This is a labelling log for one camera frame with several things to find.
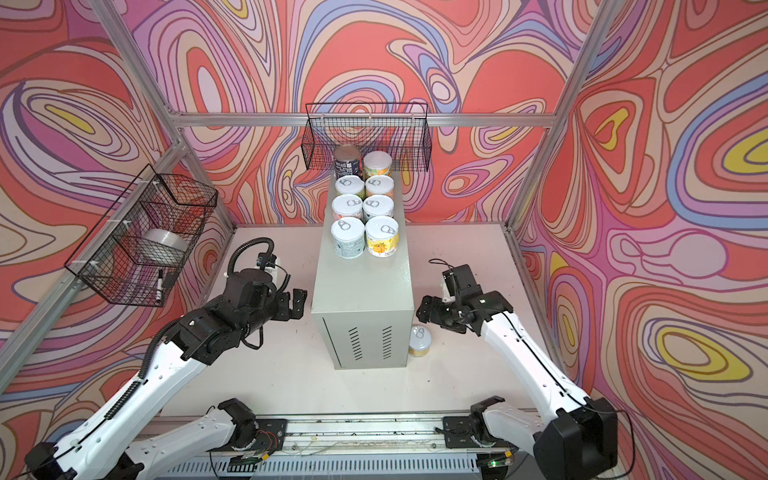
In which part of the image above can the group can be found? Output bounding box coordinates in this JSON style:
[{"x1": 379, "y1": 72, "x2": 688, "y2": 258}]
[
  {"x1": 365, "y1": 175, "x2": 395, "y2": 199},
  {"x1": 409, "y1": 326, "x2": 432, "y2": 358},
  {"x1": 365, "y1": 216, "x2": 399, "y2": 258}
]

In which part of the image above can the white lid can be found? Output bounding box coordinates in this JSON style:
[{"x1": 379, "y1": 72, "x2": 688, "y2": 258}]
[
  {"x1": 363, "y1": 195, "x2": 394, "y2": 221},
  {"x1": 330, "y1": 217, "x2": 366, "y2": 259},
  {"x1": 331, "y1": 194, "x2": 363, "y2": 220}
]

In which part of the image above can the green label can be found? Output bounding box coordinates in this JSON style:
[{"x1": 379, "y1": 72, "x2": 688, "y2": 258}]
[{"x1": 334, "y1": 175, "x2": 366, "y2": 200}]

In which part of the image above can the dark blue tomato can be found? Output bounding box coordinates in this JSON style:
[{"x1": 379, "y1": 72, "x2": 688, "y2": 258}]
[{"x1": 333, "y1": 144, "x2": 363, "y2": 179}]

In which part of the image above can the orange peach can large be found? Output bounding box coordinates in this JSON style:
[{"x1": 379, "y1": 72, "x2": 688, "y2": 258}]
[{"x1": 363, "y1": 150, "x2": 393, "y2": 179}]

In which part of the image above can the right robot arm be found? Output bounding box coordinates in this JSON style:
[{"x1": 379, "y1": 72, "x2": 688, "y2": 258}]
[{"x1": 416, "y1": 264, "x2": 618, "y2": 479}]

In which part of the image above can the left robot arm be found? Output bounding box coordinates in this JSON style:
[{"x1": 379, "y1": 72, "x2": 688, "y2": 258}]
[{"x1": 25, "y1": 237, "x2": 307, "y2": 479}]

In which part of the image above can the grey metal cabinet counter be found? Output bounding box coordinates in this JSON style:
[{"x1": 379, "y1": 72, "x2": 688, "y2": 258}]
[{"x1": 311, "y1": 179, "x2": 415, "y2": 370}]

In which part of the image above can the black marker pen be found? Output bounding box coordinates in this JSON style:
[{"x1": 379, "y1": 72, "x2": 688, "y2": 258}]
[{"x1": 155, "y1": 269, "x2": 164, "y2": 305}]

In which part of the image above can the silver tape roll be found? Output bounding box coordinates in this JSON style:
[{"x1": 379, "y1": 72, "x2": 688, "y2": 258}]
[{"x1": 143, "y1": 228, "x2": 188, "y2": 252}]

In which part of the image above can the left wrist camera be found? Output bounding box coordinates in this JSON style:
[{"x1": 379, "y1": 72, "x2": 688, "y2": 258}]
[{"x1": 256, "y1": 252, "x2": 280, "y2": 275}]

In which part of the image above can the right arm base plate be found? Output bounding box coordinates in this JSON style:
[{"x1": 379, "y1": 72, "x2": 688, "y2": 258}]
[{"x1": 435, "y1": 415, "x2": 517, "y2": 451}]

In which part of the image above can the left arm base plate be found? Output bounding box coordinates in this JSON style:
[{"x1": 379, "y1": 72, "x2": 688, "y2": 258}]
[{"x1": 211, "y1": 418, "x2": 288, "y2": 453}]

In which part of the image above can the black wire basket left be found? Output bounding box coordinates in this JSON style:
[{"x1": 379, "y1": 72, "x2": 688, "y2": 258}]
[{"x1": 65, "y1": 166, "x2": 218, "y2": 307}]

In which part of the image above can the black wire basket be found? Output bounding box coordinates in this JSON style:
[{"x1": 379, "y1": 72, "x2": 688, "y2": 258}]
[
  {"x1": 65, "y1": 166, "x2": 218, "y2": 307},
  {"x1": 301, "y1": 101, "x2": 432, "y2": 173}
]

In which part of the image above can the black wire basket back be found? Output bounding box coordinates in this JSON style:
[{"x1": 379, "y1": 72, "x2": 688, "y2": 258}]
[{"x1": 301, "y1": 101, "x2": 432, "y2": 173}]

